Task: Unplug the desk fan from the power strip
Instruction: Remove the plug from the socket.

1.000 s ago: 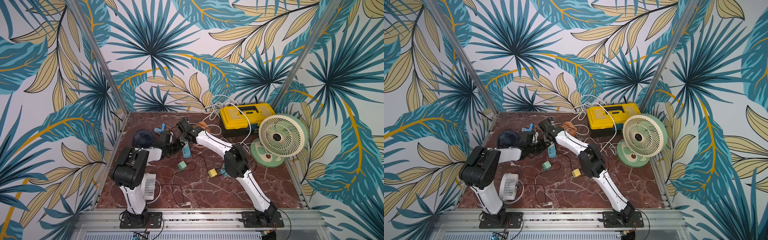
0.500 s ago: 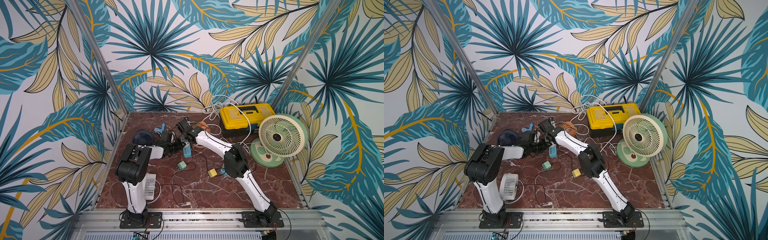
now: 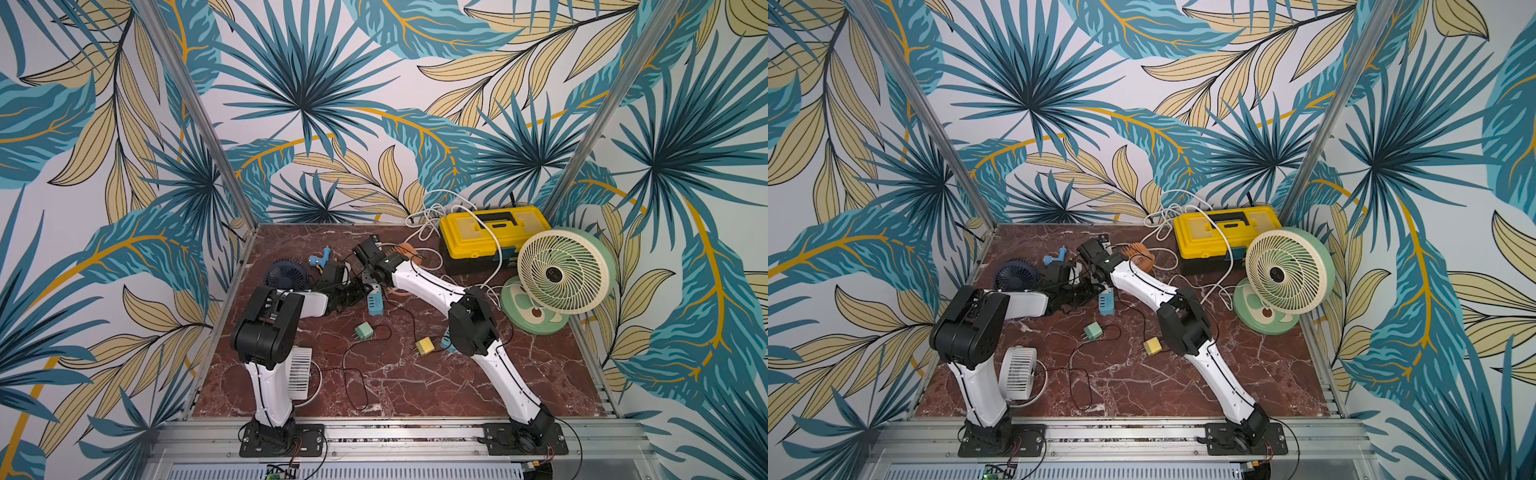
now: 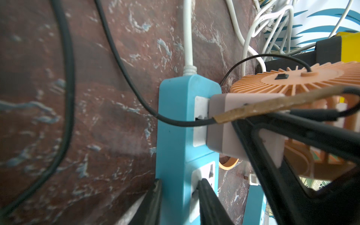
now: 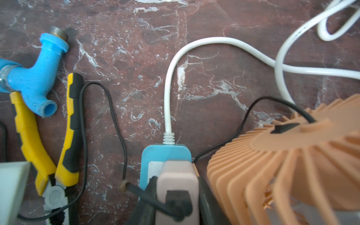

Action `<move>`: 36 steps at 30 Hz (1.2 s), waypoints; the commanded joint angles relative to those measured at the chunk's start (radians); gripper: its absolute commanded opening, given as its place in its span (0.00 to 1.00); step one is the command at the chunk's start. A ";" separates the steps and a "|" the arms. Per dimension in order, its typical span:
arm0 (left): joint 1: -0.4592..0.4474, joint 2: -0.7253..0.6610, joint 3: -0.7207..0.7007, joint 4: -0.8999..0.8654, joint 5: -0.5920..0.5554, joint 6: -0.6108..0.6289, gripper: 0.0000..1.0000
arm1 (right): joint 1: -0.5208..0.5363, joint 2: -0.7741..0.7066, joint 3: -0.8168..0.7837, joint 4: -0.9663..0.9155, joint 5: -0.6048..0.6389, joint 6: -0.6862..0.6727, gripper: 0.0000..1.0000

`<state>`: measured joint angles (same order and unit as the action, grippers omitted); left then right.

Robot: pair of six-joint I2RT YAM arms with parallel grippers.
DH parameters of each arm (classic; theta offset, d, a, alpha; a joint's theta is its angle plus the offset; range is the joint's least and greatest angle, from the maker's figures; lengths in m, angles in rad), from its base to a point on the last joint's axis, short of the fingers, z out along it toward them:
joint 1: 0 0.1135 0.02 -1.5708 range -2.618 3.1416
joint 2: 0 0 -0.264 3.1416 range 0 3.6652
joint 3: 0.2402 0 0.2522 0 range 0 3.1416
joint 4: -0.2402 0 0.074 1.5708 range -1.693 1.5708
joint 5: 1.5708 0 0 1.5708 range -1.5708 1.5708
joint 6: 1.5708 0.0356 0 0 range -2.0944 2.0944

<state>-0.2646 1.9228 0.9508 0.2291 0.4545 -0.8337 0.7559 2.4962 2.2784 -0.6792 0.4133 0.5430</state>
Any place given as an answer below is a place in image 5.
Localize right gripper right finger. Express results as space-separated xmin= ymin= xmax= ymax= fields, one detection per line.
xmin=198 ymin=176 xmax=231 ymax=225

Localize yellow black pliers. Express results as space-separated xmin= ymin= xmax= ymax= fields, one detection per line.
xmin=10 ymin=73 xmax=83 ymax=225

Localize teal power strip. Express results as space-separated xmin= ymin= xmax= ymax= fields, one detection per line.
xmin=139 ymin=144 xmax=192 ymax=190

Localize white power cable bundle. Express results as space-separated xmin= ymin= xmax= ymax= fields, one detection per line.
xmin=163 ymin=0 xmax=360 ymax=145

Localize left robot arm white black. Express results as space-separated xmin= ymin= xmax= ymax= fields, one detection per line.
xmin=1 ymin=161 xmax=31 ymax=225

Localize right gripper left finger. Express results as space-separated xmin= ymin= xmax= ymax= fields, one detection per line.
xmin=125 ymin=176 xmax=157 ymax=225

